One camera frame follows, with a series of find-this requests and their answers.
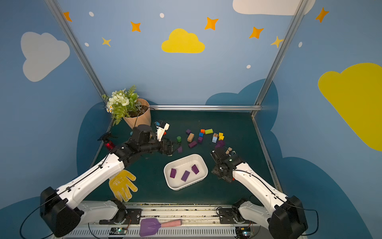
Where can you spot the purple toy shovel pink handle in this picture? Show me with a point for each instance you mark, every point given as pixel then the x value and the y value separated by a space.
pixel 151 226

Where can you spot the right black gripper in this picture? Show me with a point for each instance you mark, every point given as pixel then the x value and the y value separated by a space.
pixel 217 156

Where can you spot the red spray bottle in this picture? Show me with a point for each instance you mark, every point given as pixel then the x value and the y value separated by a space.
pixel 105 138

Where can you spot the white plastic storage bin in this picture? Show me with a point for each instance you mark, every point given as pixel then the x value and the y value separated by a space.
pixel 181 165

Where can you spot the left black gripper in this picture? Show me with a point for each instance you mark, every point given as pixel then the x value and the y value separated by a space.
pixel 168 146

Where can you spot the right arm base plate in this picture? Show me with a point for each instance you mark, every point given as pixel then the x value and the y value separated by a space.
pixel 231 216

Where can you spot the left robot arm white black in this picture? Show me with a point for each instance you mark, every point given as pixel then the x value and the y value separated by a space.
pixel 62 209

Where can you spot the yellow work glove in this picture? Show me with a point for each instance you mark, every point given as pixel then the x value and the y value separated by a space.
pixel 122 185

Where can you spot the purple arch block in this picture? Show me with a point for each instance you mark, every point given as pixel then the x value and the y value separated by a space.
pixel 220 144

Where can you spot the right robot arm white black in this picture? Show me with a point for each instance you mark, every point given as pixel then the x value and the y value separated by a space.
pixel 282 215

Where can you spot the potted plant terracotta pot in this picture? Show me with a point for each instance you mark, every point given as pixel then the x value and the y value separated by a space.
pixel 126 105

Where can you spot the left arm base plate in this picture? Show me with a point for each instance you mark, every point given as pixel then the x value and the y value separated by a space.
pixel 128 216

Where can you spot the tan wooden brick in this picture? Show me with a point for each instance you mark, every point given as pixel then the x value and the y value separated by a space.
pixel 190 137

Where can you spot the yellow notched block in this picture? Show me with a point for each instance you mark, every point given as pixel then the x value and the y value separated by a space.
pixel 220 137

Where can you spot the purple brick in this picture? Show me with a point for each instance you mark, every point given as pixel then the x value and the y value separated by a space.
pixel 185 176
pixel 173 173
pixel 193 144

